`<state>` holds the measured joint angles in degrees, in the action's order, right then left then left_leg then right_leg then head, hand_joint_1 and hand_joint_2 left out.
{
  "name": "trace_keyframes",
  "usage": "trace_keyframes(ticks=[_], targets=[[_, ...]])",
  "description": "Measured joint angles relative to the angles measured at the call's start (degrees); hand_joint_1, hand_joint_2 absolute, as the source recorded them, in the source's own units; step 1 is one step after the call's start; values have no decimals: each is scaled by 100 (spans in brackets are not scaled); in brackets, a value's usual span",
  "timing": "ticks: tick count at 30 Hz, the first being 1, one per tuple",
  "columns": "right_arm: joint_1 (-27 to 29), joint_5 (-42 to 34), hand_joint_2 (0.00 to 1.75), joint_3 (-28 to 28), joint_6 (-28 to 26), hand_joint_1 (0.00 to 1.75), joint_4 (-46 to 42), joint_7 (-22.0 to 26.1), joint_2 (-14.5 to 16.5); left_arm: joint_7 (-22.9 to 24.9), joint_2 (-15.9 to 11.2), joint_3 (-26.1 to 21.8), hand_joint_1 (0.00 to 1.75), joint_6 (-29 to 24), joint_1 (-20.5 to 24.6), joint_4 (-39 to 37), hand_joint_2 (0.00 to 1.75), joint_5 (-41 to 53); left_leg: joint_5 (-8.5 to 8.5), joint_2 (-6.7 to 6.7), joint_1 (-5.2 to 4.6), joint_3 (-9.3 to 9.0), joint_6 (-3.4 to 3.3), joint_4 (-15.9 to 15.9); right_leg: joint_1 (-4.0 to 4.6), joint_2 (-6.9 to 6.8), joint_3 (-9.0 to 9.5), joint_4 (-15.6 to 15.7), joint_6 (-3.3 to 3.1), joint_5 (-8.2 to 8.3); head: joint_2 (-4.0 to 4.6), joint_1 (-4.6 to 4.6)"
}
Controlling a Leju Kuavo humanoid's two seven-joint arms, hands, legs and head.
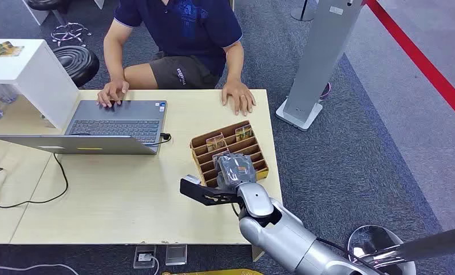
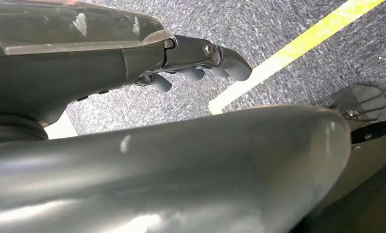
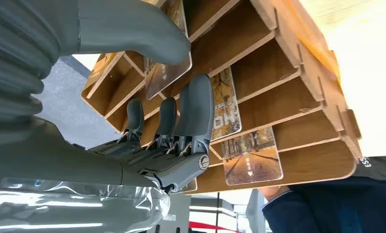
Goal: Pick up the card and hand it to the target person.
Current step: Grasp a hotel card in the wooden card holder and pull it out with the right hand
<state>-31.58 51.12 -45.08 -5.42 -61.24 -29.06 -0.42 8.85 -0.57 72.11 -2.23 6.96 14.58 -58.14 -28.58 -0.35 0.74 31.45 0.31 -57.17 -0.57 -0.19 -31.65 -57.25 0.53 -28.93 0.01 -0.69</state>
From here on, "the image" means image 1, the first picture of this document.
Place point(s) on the person's left hand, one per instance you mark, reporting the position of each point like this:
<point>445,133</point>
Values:
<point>239,95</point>

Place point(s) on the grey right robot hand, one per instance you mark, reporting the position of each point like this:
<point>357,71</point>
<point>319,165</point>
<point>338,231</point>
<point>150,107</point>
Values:
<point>234,169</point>

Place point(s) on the person's right hand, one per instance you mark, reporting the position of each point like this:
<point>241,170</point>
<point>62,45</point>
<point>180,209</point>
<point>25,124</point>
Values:
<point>111,93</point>

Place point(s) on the person's right forearm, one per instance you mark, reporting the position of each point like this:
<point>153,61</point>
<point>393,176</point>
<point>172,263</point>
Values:
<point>115,53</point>

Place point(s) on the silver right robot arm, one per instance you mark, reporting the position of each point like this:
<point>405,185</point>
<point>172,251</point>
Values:
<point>288,237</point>

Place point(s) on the person's left forearm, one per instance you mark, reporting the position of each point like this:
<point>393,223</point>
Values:
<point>235,60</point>

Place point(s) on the brown cardboard card holder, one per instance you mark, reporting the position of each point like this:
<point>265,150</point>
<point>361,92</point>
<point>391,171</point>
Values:
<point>250,151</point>

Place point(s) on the person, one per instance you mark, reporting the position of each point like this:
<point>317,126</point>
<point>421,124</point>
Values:
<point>189,34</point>

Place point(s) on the yellow printed card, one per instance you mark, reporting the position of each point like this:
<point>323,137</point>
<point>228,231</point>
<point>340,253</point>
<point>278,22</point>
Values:
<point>3,49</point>

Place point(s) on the grey laptop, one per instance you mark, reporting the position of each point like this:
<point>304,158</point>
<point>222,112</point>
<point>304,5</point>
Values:
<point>117,127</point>

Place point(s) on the black round stool seat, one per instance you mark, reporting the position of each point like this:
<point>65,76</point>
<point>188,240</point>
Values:
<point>77,62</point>
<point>47,4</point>

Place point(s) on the white box shelf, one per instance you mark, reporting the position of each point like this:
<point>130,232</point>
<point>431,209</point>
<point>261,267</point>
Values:
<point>34,76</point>

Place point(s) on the grey pillar stand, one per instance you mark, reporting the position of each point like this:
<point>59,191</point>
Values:
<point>318,60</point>

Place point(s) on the round grey pole base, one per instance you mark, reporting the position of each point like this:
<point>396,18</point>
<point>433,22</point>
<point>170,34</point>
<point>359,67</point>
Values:
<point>303,13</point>

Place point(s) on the grey floor socket plate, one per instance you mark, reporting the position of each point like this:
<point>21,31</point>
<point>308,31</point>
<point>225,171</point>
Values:
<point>176,255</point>

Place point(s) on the yellow object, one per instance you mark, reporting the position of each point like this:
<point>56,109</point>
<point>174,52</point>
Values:
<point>216,272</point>

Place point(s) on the floor power socket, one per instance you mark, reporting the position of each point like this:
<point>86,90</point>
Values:
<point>144,257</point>

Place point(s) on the chrome round stool base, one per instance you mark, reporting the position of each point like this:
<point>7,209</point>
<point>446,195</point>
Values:
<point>375,239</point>

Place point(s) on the red barrier strip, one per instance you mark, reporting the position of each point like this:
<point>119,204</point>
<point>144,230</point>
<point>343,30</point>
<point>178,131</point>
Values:
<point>420,60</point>

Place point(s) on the grey metal pole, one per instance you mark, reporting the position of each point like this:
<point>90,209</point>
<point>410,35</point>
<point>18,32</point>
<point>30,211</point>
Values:
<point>432,243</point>

